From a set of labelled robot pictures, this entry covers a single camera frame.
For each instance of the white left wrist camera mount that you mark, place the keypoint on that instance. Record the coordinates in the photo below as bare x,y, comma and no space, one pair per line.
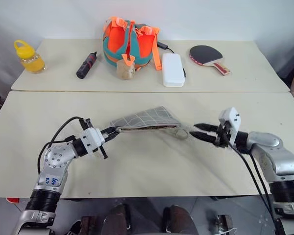
91,138

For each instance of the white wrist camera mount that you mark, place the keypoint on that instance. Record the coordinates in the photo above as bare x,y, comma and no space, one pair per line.
91,138
231,121

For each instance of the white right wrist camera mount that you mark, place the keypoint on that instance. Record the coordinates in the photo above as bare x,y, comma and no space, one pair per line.
231,121

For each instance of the black table tennis paddle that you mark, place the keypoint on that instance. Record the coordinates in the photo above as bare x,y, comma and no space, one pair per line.
204,55

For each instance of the yellow lidded plastic jar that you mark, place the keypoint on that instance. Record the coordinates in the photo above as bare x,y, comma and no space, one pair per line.
30,60

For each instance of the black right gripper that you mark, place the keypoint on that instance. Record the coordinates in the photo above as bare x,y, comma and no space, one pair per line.
223,138

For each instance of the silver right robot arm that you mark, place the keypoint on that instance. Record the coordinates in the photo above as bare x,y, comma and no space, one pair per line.
279,159

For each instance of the white rectangular box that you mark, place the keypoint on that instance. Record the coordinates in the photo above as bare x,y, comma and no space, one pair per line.
172,71

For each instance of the orange and teal backpack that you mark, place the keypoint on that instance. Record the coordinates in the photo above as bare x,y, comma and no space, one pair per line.
117,41

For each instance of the small red object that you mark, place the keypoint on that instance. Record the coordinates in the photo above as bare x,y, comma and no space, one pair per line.
12,200

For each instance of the dark rounded shape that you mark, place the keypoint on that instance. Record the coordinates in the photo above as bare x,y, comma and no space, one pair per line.
180,220
117,220

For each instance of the beige table mat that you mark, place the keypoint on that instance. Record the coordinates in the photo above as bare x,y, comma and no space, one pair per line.
63,83
147,166

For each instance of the brown block with black frame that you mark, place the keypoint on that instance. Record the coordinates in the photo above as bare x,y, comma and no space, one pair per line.
87,225
225,222

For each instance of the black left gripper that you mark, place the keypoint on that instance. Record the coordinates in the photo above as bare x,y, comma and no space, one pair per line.
103,152

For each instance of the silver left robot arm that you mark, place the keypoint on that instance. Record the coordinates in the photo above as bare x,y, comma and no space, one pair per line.
54,157

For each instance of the grey plaid pouch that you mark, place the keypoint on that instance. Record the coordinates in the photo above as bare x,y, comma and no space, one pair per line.
149,118

